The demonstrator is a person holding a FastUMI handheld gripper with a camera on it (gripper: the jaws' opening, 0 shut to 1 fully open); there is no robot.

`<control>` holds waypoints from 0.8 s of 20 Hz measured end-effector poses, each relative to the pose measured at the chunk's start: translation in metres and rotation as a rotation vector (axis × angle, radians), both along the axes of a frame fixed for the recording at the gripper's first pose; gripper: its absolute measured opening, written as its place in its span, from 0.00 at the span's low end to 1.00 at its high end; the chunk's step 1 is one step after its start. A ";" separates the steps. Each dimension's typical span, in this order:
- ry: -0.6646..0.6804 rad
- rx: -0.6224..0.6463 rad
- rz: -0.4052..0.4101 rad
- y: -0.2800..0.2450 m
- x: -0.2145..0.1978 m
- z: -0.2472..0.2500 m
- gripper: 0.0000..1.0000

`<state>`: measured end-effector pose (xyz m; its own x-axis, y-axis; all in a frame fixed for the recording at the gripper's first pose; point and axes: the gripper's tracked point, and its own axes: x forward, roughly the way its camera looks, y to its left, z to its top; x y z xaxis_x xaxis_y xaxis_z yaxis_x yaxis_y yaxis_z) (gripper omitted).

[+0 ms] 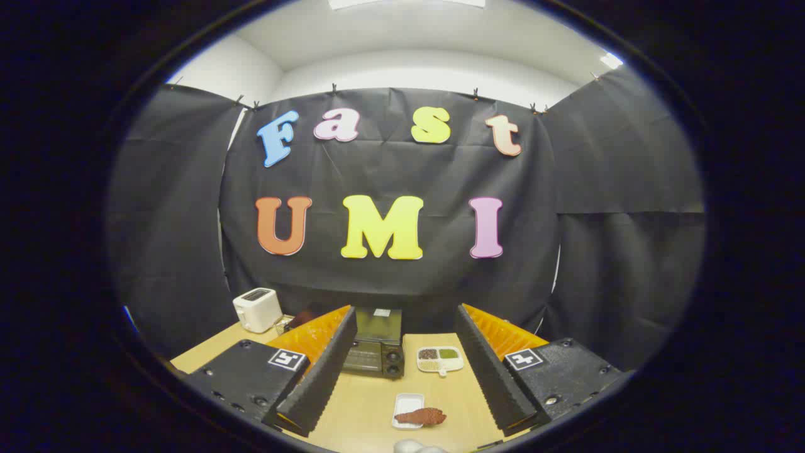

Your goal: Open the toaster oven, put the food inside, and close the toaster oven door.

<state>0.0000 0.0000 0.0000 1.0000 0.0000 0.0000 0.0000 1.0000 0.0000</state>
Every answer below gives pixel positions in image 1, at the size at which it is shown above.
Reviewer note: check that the brown meat slice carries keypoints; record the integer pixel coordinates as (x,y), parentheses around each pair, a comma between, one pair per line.
(424,416)

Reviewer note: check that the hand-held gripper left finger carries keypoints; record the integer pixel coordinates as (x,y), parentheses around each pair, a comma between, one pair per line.
(327,371)

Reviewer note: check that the white divided dish with grains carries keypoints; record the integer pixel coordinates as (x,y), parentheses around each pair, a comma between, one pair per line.
(440,365)

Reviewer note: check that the black toaster oven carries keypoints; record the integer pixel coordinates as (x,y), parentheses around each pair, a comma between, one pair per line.
(377,327)

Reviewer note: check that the white pop-up toaster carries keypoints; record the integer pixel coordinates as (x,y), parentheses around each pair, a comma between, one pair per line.
(258,311)

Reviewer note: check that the ceiling light panel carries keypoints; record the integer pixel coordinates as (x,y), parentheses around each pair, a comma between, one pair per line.
(611,60)
(352,3)

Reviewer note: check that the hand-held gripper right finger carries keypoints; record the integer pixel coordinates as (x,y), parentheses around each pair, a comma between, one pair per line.
(487,371)

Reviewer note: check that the small white rectangular dish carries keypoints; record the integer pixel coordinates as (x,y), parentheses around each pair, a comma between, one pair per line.
(407,401)

